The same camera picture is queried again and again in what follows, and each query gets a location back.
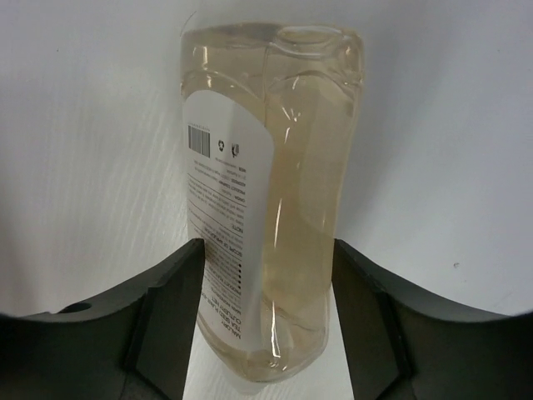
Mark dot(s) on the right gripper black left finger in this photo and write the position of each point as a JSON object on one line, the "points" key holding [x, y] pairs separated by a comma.
{"points": [[131, 341]]}

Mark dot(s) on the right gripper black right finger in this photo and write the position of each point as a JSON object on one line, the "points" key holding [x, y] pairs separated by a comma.
{"points": [[404, 342]]}

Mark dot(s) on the clear Malory soap bottle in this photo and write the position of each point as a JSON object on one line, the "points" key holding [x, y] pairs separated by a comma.
{"points": [[269, 112]]}

